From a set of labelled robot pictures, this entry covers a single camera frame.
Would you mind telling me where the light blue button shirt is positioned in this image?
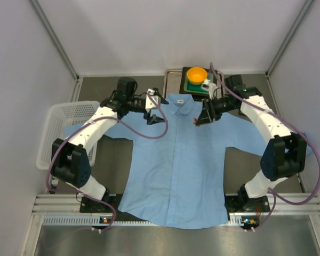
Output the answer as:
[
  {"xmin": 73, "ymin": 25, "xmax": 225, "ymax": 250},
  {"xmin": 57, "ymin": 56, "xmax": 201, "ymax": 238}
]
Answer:
[{"xmin": 63, "ymin": 93, "xmax": 314, "ymax": 229}]

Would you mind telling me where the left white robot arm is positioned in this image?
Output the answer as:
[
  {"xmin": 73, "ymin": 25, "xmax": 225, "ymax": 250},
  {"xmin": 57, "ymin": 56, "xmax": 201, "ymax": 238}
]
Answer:
[{"xmin": 49, "ymin": 77, "xmax": 168, "ymax": 206}]

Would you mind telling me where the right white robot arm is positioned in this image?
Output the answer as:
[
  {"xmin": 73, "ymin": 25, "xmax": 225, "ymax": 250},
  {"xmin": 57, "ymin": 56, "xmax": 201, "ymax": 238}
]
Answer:
[{"xmin": 195, "ymin": 75, "xmax": 307, "ymax": 211}]

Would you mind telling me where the silver metal tray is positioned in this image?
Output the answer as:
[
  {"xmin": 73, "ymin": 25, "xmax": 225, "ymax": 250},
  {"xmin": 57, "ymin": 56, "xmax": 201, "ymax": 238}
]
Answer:
[{"xmin": 163, "ymin": 67, "xmax": 209, "ymax": 102}]

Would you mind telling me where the black square plate stack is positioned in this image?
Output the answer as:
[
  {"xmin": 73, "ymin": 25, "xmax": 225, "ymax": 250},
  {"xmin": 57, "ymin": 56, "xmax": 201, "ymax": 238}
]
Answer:
[{"xmin": 179, "ymin": 67, "xmax": 217, "ymax": 102}]

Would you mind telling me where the green square plate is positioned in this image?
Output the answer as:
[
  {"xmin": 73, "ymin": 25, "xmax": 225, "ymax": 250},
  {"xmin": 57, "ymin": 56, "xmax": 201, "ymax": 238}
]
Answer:
[{"xmin": 183, "ymin": 75, "xmax": 208, "ymax": 95}]

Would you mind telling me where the orange plastic bowl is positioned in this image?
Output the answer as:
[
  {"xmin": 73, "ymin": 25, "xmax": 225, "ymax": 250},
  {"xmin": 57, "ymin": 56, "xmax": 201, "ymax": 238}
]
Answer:
[{"xmin": 186, "ymin": 67, "xmax": 207, "ymax": 85}]

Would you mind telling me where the white plastic basket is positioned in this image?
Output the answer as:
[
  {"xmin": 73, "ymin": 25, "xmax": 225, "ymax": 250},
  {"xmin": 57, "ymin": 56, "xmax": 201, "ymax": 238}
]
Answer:
[{"xmin": 36, "ymin": 101, "xmax": 100, "ymax": 170}]

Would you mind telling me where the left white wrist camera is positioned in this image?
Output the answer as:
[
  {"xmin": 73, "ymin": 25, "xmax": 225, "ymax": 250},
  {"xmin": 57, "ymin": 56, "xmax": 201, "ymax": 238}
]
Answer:
[{"xmin": 145, "ymin": 89, "xmax": 160, "ymax": 113}]

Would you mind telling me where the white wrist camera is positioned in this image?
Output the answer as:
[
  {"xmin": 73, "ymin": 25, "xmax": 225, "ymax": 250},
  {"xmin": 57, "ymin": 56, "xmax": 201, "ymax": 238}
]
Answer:
[
  {"xmin": 145, "ymin": 89, "xmax": 160, "ymax": 113},
  {"xmin": 201, "ymin": 79, "xmax": 219, "ymax": 99}
]

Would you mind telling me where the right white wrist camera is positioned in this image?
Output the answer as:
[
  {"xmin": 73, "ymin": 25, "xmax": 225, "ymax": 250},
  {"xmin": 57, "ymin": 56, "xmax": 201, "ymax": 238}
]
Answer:
[{"xmin": 201, "ymin": 79, "xmax": 219, "ymax": 99}]

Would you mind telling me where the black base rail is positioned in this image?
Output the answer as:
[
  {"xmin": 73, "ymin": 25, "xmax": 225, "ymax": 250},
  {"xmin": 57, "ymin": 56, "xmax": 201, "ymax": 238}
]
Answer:
[{"xmin": 79, "ymin": 194, "xmax": 270, "ymax": 224}]

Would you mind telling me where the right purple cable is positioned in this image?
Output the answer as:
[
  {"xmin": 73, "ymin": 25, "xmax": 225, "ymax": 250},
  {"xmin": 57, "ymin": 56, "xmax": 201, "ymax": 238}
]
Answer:
[{"xmin": 209, "ymin": 61, "xmax": 320, "ymax": 233}]

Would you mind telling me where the purple cable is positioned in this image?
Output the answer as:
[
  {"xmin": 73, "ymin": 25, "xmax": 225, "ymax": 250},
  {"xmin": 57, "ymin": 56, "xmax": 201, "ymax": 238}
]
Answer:
[
  {"xmin": 45, "ymin": 103, "xmax": 169, "ymax": 233},
  {"xmin": 209, "ymin": 61, "xmax": 320, "ymax": 233}
]

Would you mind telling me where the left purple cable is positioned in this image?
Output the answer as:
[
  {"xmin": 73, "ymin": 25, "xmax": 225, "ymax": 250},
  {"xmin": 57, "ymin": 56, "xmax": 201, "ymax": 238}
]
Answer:
[{"xmin": 45, "ymin": 103, "xmax": 169, "ymax": 233}]

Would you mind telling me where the white slotted cable duct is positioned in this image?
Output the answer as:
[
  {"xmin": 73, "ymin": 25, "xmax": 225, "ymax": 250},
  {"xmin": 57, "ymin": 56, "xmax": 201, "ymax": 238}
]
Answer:
[{"xmin": 43, "ymin": 215, "xmax": 250, "ymax": 227}]

